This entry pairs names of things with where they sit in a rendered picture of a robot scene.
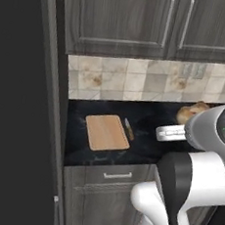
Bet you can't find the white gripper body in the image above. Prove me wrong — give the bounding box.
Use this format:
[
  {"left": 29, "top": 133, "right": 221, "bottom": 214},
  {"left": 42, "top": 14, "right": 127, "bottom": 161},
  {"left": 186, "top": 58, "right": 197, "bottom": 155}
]
[{"left": 154, "top": 121, "right": 189, "bottom": 145}]

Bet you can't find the wooden cutting board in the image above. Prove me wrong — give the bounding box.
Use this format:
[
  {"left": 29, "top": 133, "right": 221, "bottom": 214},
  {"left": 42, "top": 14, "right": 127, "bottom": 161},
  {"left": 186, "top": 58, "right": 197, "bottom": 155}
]
[{"left": 81, "top": 112, "right": 134, "bottom": 156}]

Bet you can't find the dark grey fridge housing panel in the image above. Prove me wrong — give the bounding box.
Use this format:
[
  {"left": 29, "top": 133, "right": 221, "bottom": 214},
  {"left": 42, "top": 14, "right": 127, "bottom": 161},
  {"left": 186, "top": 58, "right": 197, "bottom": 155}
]
[{"left": 13, "top": 0, "right": 90, "bottom": 225}]

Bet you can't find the black fridge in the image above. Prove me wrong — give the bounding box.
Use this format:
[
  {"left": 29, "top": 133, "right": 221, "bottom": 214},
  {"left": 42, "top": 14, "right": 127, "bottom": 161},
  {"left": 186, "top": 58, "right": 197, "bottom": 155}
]
[{"left": 0, "top": 0, "right": 79, "bottom": 225}]

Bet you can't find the brown bread loaf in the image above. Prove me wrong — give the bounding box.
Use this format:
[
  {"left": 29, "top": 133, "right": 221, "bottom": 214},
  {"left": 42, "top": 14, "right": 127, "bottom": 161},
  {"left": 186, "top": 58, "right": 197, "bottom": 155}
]
[{"left": 174, "top": 98, "right": 213, "bottom": 127}]

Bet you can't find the dark grey drawer front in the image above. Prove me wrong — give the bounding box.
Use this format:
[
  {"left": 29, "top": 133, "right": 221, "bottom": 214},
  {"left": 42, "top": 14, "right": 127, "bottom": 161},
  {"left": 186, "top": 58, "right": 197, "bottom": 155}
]
[{"left": 82, "top": 157, "right": 154, "bottom": 192}]

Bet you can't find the dark grey base cupboard door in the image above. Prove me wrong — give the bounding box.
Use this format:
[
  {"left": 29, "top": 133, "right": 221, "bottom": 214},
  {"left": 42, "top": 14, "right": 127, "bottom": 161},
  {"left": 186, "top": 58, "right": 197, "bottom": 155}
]
[{"left": 68, "top": 180, "right": 148, "bottom": 225}]

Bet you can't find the black appliance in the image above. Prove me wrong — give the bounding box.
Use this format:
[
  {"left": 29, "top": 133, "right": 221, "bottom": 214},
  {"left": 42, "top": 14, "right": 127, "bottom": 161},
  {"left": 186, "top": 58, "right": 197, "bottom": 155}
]
[{"left": 198, "top": 202, "right": 225, "bottom": 225}]

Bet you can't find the grey wall socket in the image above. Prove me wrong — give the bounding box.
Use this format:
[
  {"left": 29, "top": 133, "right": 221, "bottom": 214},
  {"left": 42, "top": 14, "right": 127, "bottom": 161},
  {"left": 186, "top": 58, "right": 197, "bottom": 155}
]
[{"left": 179, "top": 61, "right": 208, "bottom": 81}]

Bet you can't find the silver drawer handle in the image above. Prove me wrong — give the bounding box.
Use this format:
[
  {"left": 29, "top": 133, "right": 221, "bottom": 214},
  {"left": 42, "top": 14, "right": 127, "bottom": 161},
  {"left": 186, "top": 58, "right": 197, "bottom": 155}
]
[{"left": 103, "top": 169, "right": 134, "bottom": 182}]

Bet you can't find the silver cupboard door handle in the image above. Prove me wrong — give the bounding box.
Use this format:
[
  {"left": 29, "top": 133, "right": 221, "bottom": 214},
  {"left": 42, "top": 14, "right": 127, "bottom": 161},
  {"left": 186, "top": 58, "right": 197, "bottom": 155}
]
[
  {"left": 177, "top": 0, "right": 196, "bottom": 52},
  {"left": 160, "top": 0, "right": 176, "bottom": 50}
]

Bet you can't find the dark grey wall cupboard door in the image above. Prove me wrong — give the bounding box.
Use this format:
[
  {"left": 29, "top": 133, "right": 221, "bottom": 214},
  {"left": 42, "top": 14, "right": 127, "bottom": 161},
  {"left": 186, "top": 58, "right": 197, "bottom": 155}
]
[
  {"left": 56, "top": 0, "right": 178, "bottom": 66},
  {"left": 166, "top": 0, "right": 225, "bottom": 67}
]

